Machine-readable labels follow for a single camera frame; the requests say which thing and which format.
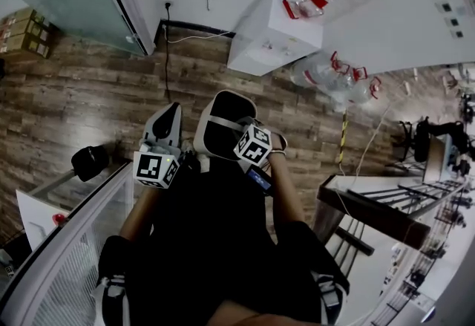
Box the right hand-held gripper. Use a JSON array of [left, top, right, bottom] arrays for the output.
[[232, 117, 275, 195]]

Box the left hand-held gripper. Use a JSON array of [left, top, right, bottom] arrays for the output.
[[132, 101, 183, 190]]

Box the white two-compartment bin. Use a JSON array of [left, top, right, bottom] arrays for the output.
[[193, 89, 260, 163]]

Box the person's left forearm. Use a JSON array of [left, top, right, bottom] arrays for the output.
[[118, 183, 164, 244]]

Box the person's right forearm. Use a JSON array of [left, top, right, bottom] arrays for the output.
[[266, 149, 306, 235]]

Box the person's right hand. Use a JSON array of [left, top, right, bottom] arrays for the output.
[[272, 132, 289, 153]]

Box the black bag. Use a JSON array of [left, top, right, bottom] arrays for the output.
[[71, 145, 111, 183]]

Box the yellow-black striped strip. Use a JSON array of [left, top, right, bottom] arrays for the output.
[[338, 112, 350, 166]]

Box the empty clear water bottle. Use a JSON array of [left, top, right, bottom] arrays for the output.
[[292, 50, 352, 90], [333, 66, 382, 110]]

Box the person's black clothing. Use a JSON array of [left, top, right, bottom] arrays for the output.
[[96, 153, 350, 326]]

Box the white water dispenser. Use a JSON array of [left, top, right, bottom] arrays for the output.
[[226, 0, 324, 76]]

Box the white board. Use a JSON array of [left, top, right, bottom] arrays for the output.
[[15, 189, 73, 253]]

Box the cardboard box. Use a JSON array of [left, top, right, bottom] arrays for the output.
[[7, 7, 48, 25], [0, 18, 52, 40], [0, 33, 53, 59]]

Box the black chair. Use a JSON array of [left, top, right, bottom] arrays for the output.
[[392, 116, 431, 164]]

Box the white glass railing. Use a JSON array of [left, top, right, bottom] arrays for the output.
[[0, 160, 135, 326]]

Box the brown wooden panel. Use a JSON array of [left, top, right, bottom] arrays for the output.
[[422, 134, 452, 184]]

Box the black power cable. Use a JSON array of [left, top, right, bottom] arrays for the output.
[[163, 4, 174, 102]]

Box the white floor cable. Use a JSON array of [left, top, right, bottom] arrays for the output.
[[162, 24, 232, 45]]

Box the thin white cable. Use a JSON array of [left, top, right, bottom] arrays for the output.
[[339, 103, 394, 188]]

